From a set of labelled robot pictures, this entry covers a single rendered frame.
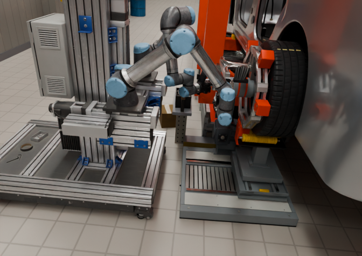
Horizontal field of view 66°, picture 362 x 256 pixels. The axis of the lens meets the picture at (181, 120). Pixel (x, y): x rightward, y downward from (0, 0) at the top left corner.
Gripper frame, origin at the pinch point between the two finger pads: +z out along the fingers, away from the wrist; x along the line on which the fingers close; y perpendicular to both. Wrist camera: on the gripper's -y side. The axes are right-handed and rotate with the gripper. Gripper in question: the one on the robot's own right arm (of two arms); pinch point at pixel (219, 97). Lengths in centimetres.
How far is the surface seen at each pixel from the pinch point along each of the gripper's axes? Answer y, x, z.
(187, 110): -38, 19, 54
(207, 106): -44, 0, 77
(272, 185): -66, -48, -4
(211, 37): 26, 5, 56
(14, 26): -37, 326, 329
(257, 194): -69, -36, -12
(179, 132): -70, 24, 69
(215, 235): -83, -5, -39
